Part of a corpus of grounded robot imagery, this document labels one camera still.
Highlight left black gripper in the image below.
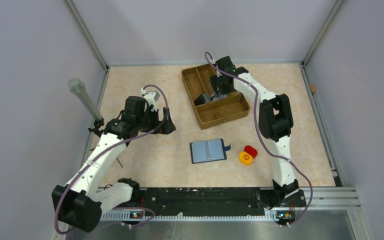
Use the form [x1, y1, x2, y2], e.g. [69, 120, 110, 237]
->
[136, 106, 175, 134]

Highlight woven brown divided tray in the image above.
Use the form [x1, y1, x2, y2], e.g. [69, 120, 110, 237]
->
[181, 64, 250, 130]

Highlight dark grey credit card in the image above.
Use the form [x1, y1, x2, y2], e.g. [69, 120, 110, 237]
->
[193, 93, 211, 106]

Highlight navy blue card holder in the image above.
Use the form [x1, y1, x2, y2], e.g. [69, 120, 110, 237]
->
[189, 138, 232, 164]

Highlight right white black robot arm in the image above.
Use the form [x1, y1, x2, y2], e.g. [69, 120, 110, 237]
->
[204, 52, 299, 206]

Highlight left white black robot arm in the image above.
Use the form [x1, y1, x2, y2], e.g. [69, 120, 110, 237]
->
[51, 93, 176, 235]

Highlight silver card in tray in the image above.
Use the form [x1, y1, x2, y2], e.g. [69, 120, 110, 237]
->
[211, 93, 228, 101]

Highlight red toy block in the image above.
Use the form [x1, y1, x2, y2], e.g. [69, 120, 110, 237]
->
[244, 145, 258, 159]

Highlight yellow round toy block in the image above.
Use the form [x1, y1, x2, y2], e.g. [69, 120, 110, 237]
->
[238, 151, 254, 166]

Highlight grey microphone on tripod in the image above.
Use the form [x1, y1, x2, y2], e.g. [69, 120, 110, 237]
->
[67, 78, 104, 137]

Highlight small brown block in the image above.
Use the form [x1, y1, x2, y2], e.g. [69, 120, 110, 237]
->
[309, 83, 317, 94]

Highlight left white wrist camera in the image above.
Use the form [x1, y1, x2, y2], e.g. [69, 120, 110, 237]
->
[140, 87, 160, 112]

